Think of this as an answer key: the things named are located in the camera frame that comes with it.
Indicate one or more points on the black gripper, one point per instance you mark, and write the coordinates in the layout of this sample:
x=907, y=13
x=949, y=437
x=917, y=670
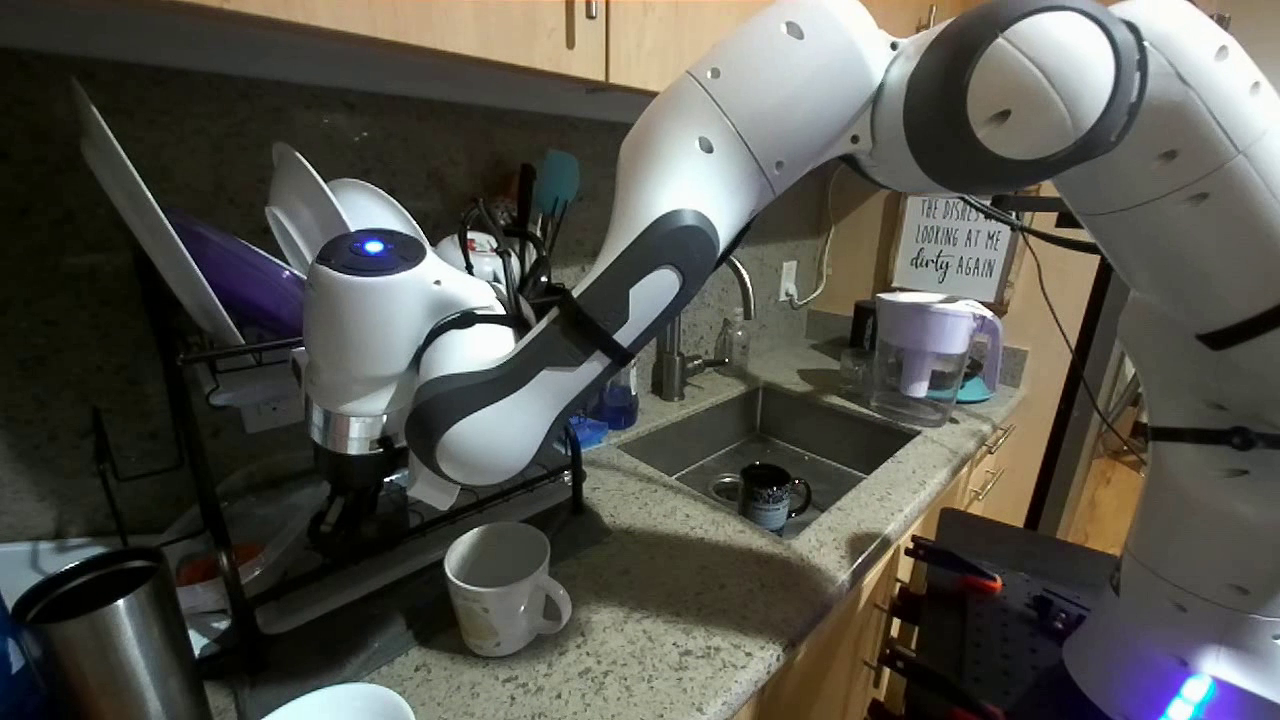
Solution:
x=360, y=480

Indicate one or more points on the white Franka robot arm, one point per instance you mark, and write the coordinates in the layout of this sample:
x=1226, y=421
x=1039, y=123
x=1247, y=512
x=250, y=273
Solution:
x=800, y=134

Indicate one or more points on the translucent plastic food container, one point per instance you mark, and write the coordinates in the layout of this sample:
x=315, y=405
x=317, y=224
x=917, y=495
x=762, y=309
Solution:
x=200, y=586

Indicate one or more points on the blue sponge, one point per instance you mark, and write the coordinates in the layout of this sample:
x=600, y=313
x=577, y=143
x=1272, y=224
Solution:
x=586, y=428

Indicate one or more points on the stainless steel tumbler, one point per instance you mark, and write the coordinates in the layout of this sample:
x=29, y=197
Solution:
x=120, y=640

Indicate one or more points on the purple plate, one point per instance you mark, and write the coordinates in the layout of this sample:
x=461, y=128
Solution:
x=246, y=281

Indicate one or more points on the blue dish soap bottle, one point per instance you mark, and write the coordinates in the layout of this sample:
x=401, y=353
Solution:
x=623, y=405

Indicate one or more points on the white mug red print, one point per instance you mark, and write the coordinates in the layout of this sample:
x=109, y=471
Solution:
x=481, y=260

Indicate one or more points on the white deep plate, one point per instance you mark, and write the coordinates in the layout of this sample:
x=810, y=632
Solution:
x=381, y=207

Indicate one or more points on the white blue plastic tub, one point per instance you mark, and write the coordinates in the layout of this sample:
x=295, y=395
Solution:
x=33, y=567

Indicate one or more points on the white dinner plate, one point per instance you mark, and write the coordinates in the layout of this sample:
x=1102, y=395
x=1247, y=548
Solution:
x=301, y=202

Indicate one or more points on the steel kitchen faucet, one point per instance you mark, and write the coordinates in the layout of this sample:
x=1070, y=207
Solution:
x=671, y=366

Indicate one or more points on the large white plate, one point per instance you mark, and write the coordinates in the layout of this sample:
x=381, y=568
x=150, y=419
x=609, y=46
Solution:
x=144, y=212

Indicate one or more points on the teal spatula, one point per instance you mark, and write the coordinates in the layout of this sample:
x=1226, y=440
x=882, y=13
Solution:
x=558, y=180

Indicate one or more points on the black mug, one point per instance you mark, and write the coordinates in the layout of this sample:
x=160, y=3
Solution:
x=775, y=499

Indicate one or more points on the small glass bottle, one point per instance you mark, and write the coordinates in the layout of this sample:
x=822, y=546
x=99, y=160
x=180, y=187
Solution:
x=734, y=344

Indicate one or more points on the stainless steel sink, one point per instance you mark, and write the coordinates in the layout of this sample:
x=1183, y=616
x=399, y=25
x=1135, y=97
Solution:
x=775, y=435

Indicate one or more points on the wooden upper cabinets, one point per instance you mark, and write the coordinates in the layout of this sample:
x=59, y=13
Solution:
x=401, y=25

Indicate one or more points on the wooden lower cabinet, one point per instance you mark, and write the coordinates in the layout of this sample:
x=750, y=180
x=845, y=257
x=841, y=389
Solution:
x=852, y=625

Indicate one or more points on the small black jar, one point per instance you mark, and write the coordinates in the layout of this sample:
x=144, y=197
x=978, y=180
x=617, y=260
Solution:
x=866, y=327

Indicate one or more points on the white water filter pitcher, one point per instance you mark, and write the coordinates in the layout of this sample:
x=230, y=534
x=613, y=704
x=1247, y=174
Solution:
x=933, y=342

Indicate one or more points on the small teal mat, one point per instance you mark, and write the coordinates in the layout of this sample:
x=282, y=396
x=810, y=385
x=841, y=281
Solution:
x=975, y=389

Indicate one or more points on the white framed text sign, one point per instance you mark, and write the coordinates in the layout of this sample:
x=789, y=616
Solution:
x=954, y=247

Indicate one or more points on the black robot cart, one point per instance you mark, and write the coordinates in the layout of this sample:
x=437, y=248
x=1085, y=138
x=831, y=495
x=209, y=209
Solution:
x=1014, y=625

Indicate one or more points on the white wall outlet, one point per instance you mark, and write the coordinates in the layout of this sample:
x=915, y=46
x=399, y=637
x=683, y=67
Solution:
x=789, y=281

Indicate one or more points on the black camera stand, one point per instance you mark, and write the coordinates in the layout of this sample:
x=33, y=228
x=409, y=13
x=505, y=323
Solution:
x=1080, y=344

